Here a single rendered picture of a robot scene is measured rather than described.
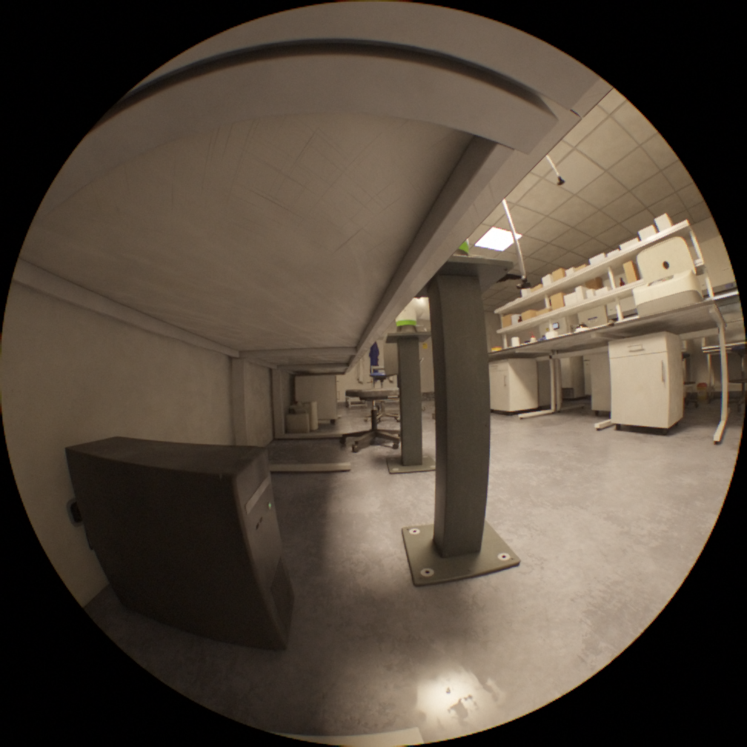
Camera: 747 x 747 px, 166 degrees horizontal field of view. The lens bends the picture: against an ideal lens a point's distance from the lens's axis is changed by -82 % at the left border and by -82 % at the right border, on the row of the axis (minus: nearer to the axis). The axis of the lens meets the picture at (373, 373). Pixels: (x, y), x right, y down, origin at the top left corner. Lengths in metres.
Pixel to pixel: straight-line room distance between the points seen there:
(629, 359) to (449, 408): 2.04
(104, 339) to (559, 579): 1.34
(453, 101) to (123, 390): 0.93
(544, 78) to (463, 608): 0.78
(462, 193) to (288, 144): 0.18
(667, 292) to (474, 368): 1.94
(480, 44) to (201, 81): 0.17
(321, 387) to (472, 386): 2.99
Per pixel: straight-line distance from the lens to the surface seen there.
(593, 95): 0.30
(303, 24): 0.19
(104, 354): 0.85
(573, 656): 0.63
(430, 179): 0.32
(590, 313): 5.48
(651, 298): 2.37
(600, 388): 3.46
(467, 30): 0.20
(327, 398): 3.51
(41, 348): 0.73
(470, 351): 0.64
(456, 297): 0.66
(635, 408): 2.46
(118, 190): 0.38
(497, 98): 0.22
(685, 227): 3.00
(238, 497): 0.36
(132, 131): 0.26
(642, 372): 2.41
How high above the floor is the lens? 0.51
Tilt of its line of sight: 3 degrees up
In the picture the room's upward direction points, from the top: 2 degrees counter-clockwise
